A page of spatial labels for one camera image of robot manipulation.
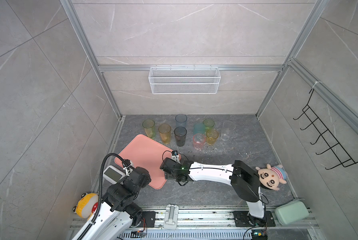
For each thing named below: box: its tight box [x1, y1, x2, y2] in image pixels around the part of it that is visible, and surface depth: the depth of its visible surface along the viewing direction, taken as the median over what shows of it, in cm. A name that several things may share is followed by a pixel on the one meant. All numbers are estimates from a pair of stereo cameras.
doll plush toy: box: [255, 164, 288, 191], surface depth 82 cm
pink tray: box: [116, 134, 182, 190], surface depth 103 cm
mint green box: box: [274, 200, 310, 225], surface depth 76 cm
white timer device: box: [103, 165, 126, 185], surface depth 87 cm
